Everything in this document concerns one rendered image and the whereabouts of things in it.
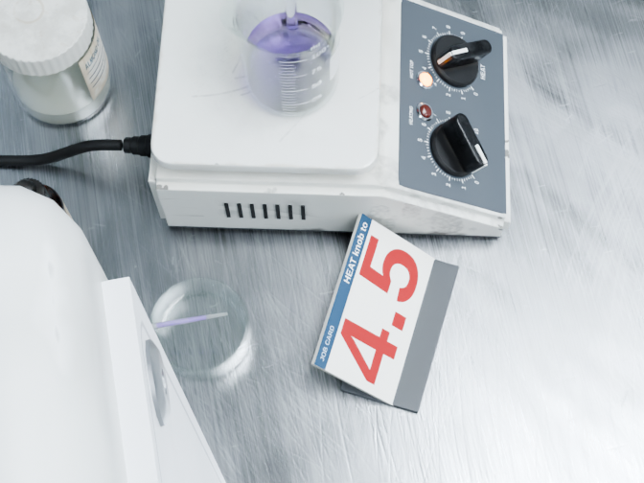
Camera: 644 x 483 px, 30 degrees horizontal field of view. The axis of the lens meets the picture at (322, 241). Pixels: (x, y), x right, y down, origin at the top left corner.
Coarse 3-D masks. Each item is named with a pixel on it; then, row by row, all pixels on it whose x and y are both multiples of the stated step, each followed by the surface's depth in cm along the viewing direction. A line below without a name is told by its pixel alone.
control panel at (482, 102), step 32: (416, 32) 68; (448, 32) 70; (480, 32) 71; (416, 64) 68; (480, 64) 70; (416, 96) 67; (448, 96) 68; (480, 96) 69; (416, 128) 66; (480, 128) 68; (416, 160) 65; (448, 192) 66; (480, 192) 67
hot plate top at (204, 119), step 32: (192, 0) 66; (224, 0) 66; (352, 0) 66; (192, 32) 65; (224, 32) 65; (352, 32) 65; (160, 64) 65; (192, 64) 65; (224, 64) 65; (352, 64) 64; (160, 96) 64; (192, 96) 64; (224, 96) 64; (352, 96) 64; (160, 128) 63; (192, 128) 63; (224, 128) 63; (256, 128) 63; (288, 128) 63; (320, 128) 63; (352, 128) 63; (160, 160) 63; (192, 160) 62; (224, 160) 62; (256, 160) 62; (288, 160) 62; (320, 160) 62; (352, 160) 62
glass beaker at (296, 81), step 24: (240, 0) 58; (264, 0) 61; (312, 0) 61; (336, 0) 58; (240, 24) 59; (336, 24) 57; (240, 48) 59; (288, 48) 56; (312, 48) 57; (336, 48) 60; (264, 72) 59; (288, 72) 59; (312, 72) 59; (336, 72) 62; (264, 96) 62; (288, 96) 61; (312, 96) 61
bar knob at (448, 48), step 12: (444, 36) 69; (456, 36) 69; (432, 48) 68; (444, 48) 68; (456, 48) 67; (468, 48) 67; (480, 48) 68; (432, 60) 68; (444, 60) 67; (456, 60) 67; (468, 60) 68; (444, 72) 68; (456, 72) 68; (468, 72) 69; (456, 84) 68; (468, 84) 69
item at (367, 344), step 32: (384, 256) 67; (416, 256) 68; (352, 288) 65; (384, 288) 67; (416, 288) 68; (352, 320) 65; (384, 320) 67; (352, 352) 65; (384, 352) 66; (384, 384) 66
